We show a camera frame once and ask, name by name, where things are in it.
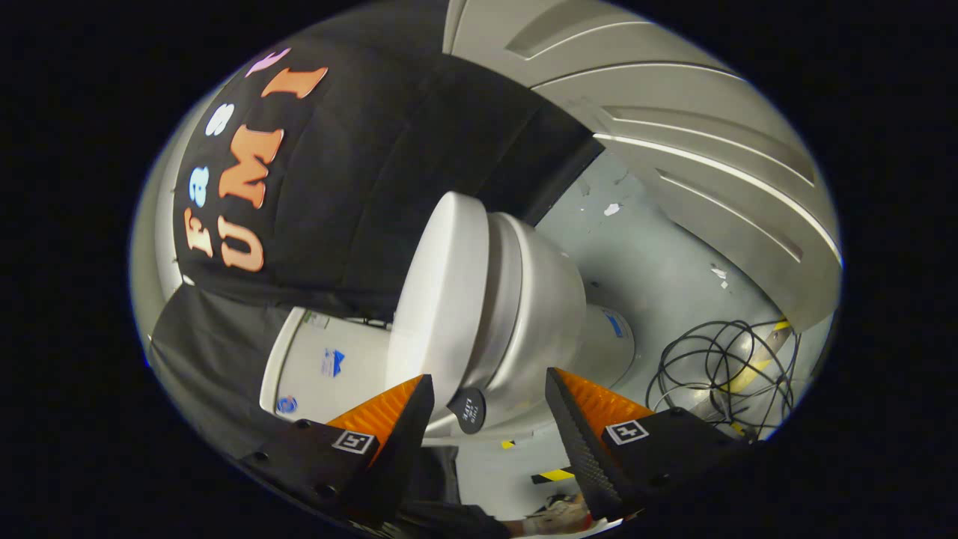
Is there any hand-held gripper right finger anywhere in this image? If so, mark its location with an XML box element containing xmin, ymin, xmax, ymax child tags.
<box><xmin>544</xmin><ymin>367</ymin><xmax>751</xmax><ymax>522</ymax></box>

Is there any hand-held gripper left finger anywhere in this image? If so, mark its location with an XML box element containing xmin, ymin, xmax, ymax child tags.
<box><xmin>239</xmin><ymin>374</ymin><xmax>436</xmax><ymax>521</ymax></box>

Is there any white toilet lid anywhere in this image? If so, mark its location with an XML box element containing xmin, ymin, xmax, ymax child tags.
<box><xmin>385</xmin><ymin>191</ymin><xmax>492</xmax><ymax>406</ymax></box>

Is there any black round lid tag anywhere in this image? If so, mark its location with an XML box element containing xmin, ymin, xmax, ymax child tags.
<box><xmin>447</xmin><ymin>387</ymin><xmax>488</xmax><ymax>436</ymax></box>

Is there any white ceramic toilet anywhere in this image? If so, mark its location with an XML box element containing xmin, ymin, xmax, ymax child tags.
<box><xmin>259</xmin><ymin>212</ymin><xmax>637</xmax><ymax>444</ymax></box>

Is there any person's beige shoe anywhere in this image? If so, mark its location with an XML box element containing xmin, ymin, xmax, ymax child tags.
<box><xmin>522</xmin><ymin>493</ymin><xmax>594</xmax><ymax>537</ymax></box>

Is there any person's dark trouser leg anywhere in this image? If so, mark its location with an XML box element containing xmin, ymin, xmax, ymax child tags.
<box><xmin>395</xmin><ymin>445</ymin><xmax>519</xmax><ymax>539</ymax></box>

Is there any black backdrop cloth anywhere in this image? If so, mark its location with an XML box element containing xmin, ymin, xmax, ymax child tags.
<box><xmin>146</xmin><ymin>15</ymin><xmax>604</xmax><ymax>459</ymax></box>

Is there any grey panelled cabinet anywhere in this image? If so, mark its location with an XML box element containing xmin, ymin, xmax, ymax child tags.
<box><xmin>443</xmin><ymin>0</ymin><xmax>845</xmax><ymax>335</ymax></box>

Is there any black cable bundle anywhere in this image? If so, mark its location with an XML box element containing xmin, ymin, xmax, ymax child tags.
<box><xmin>646</xmin><ymin>320</ymin><xmax>802</xmax><ymax>440</ymax></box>

